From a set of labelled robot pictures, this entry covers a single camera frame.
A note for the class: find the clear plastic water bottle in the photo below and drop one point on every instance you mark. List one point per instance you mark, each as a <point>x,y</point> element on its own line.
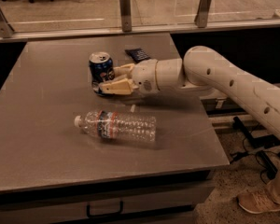
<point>118,126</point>

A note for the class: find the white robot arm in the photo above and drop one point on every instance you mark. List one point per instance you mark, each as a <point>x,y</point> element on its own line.
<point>201,69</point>

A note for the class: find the grey cabinet drawer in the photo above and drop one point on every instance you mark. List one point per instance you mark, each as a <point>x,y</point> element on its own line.
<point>168,204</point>

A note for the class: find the grey metal rail ledge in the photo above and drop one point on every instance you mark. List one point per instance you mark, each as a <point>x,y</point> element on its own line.
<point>221,109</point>

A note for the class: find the middle metal glass bracket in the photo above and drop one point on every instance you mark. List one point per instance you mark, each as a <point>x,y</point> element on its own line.
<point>126,15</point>

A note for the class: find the black drawer handle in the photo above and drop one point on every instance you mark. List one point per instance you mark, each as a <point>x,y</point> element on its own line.
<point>104,209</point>

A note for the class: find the black metal stand leg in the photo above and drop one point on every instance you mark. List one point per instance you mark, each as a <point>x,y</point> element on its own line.
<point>259,145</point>

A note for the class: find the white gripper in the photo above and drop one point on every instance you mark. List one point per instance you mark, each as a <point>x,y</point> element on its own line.
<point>144,75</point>

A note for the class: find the tan sneaker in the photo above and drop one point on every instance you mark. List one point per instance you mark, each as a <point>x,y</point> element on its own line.
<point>257,202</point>

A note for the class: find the right metal glass bracket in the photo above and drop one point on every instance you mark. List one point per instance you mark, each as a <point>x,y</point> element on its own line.
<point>201,18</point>

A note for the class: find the blue pepsi can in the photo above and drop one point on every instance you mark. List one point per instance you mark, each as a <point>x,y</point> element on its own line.
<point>101,66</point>

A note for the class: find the dark blue snack bar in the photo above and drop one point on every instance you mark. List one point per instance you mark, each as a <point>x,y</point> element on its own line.
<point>138,55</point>

